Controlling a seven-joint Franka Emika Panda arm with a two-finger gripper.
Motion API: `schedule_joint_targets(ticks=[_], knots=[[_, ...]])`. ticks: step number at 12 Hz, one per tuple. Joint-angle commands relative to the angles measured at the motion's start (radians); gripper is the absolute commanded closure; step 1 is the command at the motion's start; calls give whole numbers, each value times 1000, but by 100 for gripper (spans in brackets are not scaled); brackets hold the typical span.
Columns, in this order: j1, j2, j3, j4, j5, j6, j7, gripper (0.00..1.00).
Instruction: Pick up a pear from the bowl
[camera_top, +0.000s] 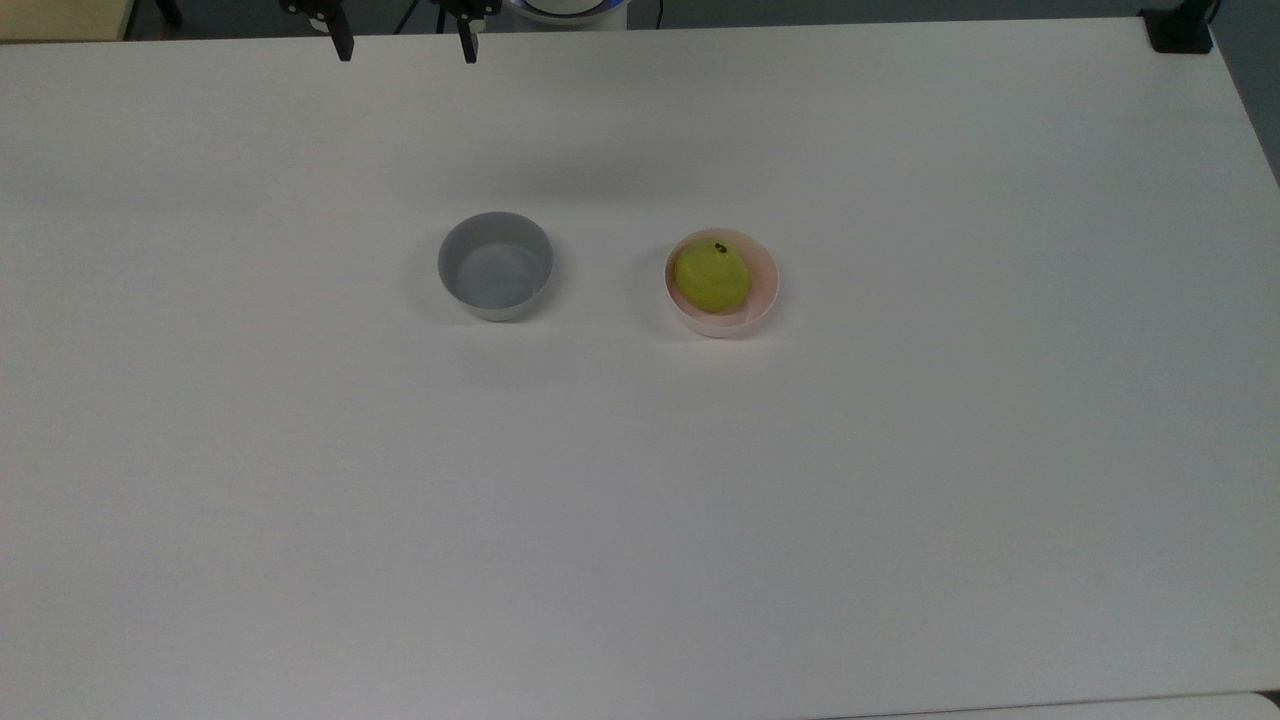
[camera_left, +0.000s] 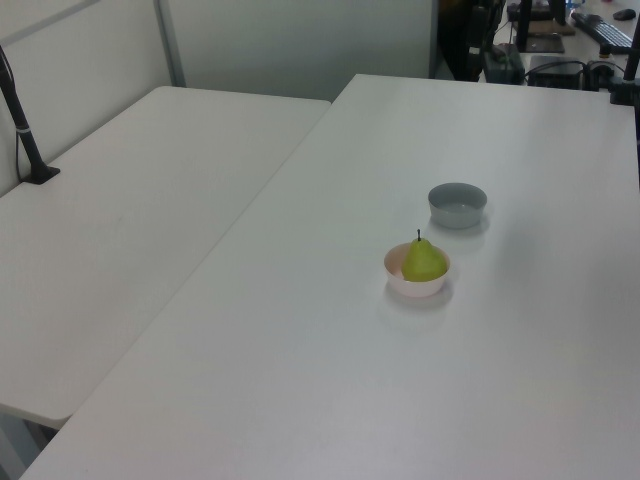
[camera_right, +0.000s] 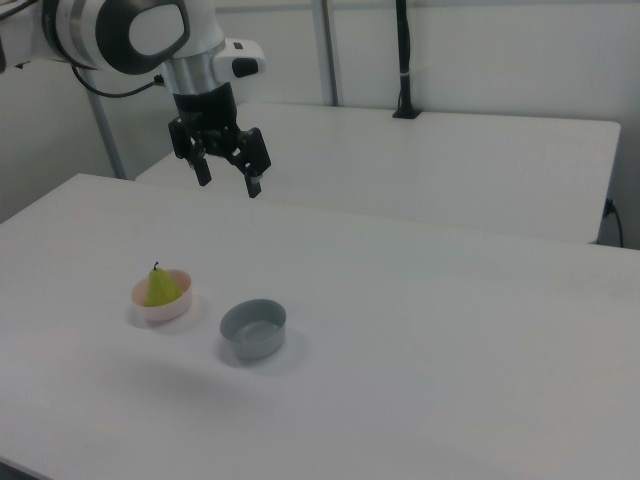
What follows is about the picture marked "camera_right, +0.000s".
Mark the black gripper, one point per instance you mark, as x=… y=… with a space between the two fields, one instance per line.
x=205 y=110

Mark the green pear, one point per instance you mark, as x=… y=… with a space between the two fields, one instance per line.
x=161 y=290

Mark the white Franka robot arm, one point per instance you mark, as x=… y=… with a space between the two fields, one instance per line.
x=115 y=30

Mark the pink bowl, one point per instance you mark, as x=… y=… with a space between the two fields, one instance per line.
x=172 y=309

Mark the grey bowl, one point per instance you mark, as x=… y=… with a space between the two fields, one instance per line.
x=254 y=332

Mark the white rectangular table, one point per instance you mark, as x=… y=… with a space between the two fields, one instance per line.
x=425 y=165

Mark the black pole with base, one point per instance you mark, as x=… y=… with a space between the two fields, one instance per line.
x=404 y=55

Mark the grey metal partition post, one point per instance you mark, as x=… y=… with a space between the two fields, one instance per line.
x=327 y=50
x=106 y=135

